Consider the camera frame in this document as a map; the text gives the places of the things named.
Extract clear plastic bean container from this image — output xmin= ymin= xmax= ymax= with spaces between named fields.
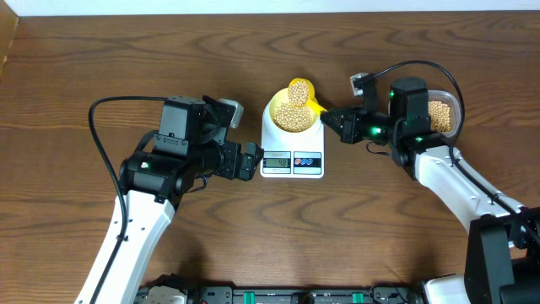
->
xmin=428 ymin=90 xmax=462 ymax=138

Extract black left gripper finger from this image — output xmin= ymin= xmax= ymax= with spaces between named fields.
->
xmin=245 ymin=142 xmax=264 ymax=163
xmin=238 ymin=158 xmax=257 ymax=181

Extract soybeans in bowl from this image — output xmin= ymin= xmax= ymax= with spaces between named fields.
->
xmin=273 ymin=103 xmax=314 ymax=133

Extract soybeans in container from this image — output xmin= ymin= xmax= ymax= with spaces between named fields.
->
xmin=428 ymin=100 xmax=451 ymax=133

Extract yellow plastic measuring scoop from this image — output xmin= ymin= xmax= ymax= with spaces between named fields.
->
xmin=288 ymin=78 xmax=326 ymax=115

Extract white digital kitchen scale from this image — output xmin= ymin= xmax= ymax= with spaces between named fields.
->
xmin=260 ymin=88 xmax=325 ymax=179

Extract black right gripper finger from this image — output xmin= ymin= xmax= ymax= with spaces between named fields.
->
xmin=327 ymin=122 xmax=353 ymax=144
xmin=320 ymin=108 xmax=350 ymax=125

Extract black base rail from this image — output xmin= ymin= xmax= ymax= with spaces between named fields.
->
xmin=134 ymin=274 xmax=426 ymax=304

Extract yellow plastic bowl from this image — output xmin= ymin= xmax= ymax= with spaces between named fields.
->
xmin=269 ymin=89 xmax=317 ymax=133

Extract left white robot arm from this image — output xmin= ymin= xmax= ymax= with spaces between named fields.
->
xmin=76 ymin=95 xmax=263 ymax=303

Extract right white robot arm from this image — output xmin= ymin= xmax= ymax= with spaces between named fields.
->
xmin=321 ymin=74 xmax=539 ymax=303

